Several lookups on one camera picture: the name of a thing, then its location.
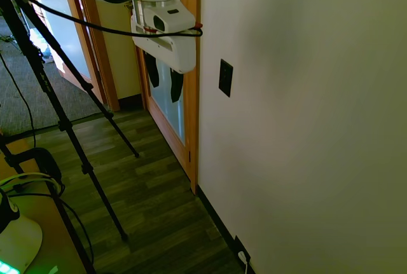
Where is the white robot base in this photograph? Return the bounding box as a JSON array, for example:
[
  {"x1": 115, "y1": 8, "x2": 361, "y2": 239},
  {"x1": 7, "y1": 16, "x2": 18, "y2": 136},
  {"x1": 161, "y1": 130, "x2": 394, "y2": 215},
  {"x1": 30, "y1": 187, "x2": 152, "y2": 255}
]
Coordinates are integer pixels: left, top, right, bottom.
[{"x1": 0, "y1": 172, "x2": 63, "y2": 274}]

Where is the white power plug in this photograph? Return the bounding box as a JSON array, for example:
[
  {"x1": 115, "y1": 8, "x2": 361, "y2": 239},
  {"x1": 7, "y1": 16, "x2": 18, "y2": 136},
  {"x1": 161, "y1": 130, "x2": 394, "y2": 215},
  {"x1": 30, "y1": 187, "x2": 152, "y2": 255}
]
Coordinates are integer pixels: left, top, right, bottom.
[{"x1": 237, "y1": 250, "x2": 255, "y2": 274}]

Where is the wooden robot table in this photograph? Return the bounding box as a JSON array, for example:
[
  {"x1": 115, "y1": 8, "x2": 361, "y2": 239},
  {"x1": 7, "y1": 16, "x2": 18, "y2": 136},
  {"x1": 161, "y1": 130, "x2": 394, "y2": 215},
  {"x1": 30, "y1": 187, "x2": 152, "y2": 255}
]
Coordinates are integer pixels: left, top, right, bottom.
[{"x1": 0, "y1": 137, "x2": 88, "y2": 274}]

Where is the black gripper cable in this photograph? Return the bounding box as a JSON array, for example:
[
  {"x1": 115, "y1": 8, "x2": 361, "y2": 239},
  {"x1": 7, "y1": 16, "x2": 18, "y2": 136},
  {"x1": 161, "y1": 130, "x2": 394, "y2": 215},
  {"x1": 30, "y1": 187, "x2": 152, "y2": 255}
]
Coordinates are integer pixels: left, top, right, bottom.
[{"x1": 5, "y1": 0, "x2": 204, "y2": 39}]

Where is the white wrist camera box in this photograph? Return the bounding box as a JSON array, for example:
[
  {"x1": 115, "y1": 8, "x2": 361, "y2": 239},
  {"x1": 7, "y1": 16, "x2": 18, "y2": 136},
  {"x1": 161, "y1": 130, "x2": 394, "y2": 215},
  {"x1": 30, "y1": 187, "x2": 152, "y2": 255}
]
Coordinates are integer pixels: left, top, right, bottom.
[{"x1": 135, "y1": 0, "x2": 196, "y2": 33}]

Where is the black thin cable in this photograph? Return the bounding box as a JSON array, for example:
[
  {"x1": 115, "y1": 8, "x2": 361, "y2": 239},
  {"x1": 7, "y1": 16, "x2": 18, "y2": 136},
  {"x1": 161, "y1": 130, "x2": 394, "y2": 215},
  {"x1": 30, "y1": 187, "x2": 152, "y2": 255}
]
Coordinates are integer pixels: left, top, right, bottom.
[{"x1": 0, "y1": 51, "x2": 36, "y2": 147}]

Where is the black wall light switch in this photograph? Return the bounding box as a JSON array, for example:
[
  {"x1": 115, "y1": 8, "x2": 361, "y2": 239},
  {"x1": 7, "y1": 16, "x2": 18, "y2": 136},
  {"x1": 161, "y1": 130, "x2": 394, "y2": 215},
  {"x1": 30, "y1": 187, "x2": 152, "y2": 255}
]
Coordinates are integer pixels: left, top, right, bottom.
[{"x1": 218, "y1": 58, "x2": 234, "y2": 98}]

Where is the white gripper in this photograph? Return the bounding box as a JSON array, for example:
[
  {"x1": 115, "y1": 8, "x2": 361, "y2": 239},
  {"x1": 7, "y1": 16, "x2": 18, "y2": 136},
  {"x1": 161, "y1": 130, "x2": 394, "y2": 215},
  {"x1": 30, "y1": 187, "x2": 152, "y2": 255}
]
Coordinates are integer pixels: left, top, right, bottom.
[{"x1": 130, "y1": 15, "x2": 196, "y2": 104}]

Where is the black wall power outlet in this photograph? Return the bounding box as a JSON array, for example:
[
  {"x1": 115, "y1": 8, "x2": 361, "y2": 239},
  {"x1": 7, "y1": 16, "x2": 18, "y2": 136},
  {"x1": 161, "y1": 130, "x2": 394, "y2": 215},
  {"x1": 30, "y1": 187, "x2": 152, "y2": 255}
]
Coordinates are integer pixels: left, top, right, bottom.
[{"x1": 233, "y1": 235, "x2": 252, "y2": 261}]

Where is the black camera tripod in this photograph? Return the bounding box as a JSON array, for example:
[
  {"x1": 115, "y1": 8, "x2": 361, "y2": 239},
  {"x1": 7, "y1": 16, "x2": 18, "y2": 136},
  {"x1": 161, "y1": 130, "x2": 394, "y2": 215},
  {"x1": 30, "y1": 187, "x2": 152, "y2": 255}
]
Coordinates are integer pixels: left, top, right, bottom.
[{"x1": 0, "y1": 0, "x2": 141, "y2": 274}]

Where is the wooden door frame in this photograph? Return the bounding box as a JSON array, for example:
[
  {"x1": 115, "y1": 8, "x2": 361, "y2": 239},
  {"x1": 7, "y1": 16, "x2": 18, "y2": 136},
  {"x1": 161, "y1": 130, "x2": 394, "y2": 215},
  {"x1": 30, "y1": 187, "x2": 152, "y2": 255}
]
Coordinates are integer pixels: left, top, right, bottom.
[{"x1": 62, "y1": 0, "x2": 121, "y2": 113}]

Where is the black table clamp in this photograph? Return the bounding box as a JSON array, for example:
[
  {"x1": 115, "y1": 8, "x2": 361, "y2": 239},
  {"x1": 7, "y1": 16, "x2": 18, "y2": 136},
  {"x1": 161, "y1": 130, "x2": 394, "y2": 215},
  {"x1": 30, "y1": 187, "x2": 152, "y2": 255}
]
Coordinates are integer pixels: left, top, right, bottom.
[{"x1": 0, "y1": 134, "x2": 66, "y2": 198}]

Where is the frosted glass partition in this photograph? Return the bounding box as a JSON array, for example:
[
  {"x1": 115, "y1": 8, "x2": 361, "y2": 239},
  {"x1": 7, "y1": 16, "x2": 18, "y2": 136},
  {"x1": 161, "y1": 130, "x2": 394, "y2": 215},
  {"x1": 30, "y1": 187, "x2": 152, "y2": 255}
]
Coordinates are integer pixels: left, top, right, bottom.
[{"x1": 22, "y1": 0, "x2": 95, "y2": 81}]

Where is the black baseboard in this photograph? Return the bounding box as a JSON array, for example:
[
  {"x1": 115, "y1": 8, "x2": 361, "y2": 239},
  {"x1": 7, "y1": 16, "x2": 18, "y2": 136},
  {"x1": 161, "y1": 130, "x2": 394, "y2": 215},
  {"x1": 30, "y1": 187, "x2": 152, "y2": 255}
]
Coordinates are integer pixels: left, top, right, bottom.
[{"x1": 196, "y1": 184, "x2": 257, "y2": 274}]

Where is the wooden glass-panel door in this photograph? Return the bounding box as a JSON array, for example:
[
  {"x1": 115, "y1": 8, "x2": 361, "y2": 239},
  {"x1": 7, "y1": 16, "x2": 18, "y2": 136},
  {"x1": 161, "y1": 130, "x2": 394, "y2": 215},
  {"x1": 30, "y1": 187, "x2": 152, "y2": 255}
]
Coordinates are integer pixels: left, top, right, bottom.
[{"x1": 134, "y1": 45, "x2": 200, "y2": 195}]

